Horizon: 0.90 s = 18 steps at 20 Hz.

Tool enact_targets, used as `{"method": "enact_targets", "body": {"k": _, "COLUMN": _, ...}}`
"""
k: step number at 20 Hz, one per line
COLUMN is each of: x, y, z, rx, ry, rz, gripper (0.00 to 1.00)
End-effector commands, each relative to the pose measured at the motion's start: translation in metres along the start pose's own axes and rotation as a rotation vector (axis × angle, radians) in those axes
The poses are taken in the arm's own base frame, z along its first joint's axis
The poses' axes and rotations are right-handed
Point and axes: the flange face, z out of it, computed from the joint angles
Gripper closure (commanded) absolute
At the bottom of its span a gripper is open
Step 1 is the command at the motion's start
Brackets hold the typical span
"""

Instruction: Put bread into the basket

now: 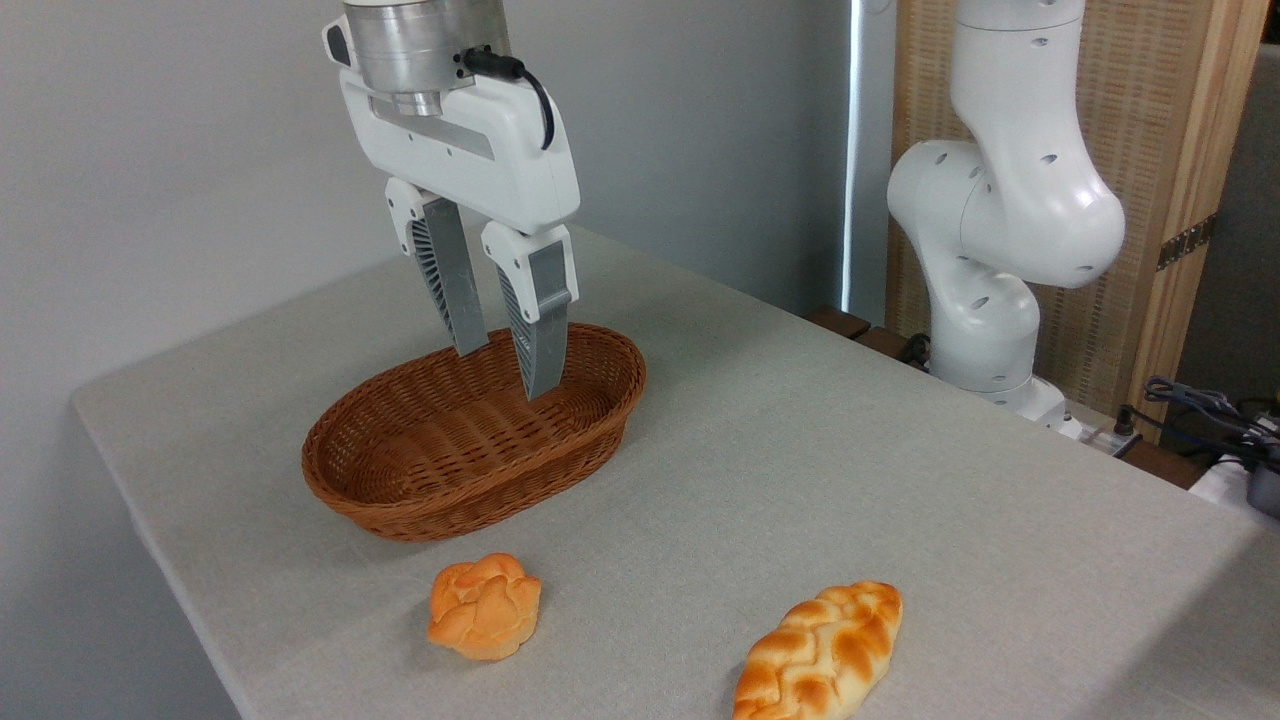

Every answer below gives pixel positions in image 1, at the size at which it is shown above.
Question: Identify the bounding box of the round knotted bread roll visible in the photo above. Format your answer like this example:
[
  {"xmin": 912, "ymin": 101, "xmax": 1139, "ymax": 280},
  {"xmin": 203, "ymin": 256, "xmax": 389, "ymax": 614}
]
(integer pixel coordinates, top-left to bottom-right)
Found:
[{"xmin": 427, "ymin": 552, "xmax": 543, "ymax": 662}]

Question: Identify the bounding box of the grey tablecloth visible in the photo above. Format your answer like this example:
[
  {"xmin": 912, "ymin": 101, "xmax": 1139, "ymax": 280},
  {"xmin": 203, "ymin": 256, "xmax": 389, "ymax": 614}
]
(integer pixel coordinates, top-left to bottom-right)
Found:
[{"xmin": 72, "ymin": 225, "xmax": 1280, "ymax": 720}]

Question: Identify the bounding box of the dark cable bundle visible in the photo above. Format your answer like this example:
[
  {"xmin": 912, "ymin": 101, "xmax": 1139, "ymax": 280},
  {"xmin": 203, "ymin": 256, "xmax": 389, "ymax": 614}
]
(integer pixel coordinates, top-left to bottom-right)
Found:
[{"xmin": 1128, "ymin": 375, "xmax": 1280, "ymax": 473}]

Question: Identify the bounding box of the brown wicker oval basket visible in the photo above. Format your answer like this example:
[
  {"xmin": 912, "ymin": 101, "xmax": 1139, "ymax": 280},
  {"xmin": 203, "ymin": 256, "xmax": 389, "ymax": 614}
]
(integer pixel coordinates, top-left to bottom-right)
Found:
[{"xmin": 302, "ymin": 322, "xmax": 647, "ymax": 544}]

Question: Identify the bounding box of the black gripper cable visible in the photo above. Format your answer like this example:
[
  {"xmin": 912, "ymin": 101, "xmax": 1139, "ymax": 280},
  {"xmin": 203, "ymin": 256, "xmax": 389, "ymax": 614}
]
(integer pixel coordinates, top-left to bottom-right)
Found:
[{"xmin": 455, "ymin": 47, "xmax": 557, "ymax": 152}]

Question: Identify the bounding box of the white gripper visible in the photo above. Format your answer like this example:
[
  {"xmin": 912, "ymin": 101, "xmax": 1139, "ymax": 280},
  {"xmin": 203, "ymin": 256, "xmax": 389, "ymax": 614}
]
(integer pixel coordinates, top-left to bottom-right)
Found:
[{"xmin": 322, "ymin": 17, "xmax": 582, "ymax": 402}]

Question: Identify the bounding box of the silver cylindrical wrist adapter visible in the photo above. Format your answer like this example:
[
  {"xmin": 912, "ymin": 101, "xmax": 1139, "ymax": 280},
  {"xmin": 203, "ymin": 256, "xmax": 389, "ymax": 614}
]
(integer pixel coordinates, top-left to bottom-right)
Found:
[{"xmin": 343, "ymin": 3, "xmax": 512, "ymax": 118}]

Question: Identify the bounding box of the long braided bread loaf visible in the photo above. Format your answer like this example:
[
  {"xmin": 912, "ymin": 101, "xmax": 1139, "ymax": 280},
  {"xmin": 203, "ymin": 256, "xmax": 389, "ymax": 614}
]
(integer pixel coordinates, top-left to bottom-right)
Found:
[{"xmin": 732, "ymin": 580, "xmax": 904, "ymax": 720}]

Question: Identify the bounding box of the metal screen hinge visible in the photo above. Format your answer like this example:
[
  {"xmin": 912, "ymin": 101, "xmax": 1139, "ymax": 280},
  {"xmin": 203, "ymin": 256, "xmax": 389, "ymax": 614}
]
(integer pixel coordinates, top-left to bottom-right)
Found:
[{"xmin": 1157, "ymin": 213, "xmax": 1219, "ymax": 272}]

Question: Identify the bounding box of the grey box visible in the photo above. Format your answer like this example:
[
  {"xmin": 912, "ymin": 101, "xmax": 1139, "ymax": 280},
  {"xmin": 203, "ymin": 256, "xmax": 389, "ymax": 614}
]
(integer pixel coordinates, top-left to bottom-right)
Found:
[{"xmin": 1245, "ymin": 462, "xmax": 1280, "ymax": 520}]

